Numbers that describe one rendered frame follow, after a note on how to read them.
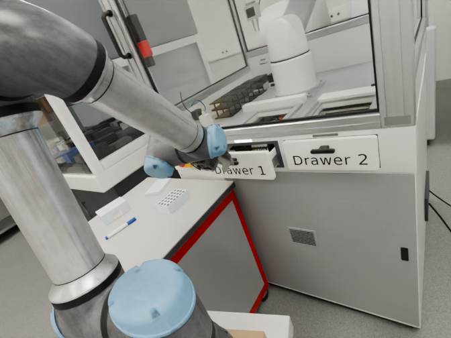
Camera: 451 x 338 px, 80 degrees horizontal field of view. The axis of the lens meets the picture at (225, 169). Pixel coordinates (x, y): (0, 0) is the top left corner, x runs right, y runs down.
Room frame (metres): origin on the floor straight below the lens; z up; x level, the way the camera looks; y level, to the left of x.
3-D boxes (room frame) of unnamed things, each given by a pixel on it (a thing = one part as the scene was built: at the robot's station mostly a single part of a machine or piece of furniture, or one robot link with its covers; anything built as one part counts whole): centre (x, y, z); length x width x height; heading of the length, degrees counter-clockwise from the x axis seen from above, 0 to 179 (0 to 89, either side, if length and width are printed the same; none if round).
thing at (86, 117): (2.39, 0.92, 1.13); 1.78 x 1.14 x 0.45; 47
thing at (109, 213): (1.13, 0.55, 0.79); 0.13 x 0.09 x 0.05; 124
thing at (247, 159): (0.93, -0.05, 0.87); 0.29 x 0.02 x 0.11; 47
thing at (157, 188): (1.25, 0.35, 0.77); 0.13 x 0.09 x 0.02; 154
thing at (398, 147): (1.30, -0.46, 0.87); 1.02 x 0.95 x 0.14; 47
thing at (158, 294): (0.32, 0.18, 0.96); 0.13 x 0.12 x 0.14; 63
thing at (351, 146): (0.76, -0.33, 0.87); 0.29 x 0.02 x 0.11; 47
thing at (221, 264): (1.04, 0.41, 0.38); 0.62 x 0.58 x 0.76; 47
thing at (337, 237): (1.30, -0.46, 0.40); 1.03 x 0.95 x 0.80; 47
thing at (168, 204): (1.03, 0.26, 0.78); 0.12 x 0.08 x 0.04; 134
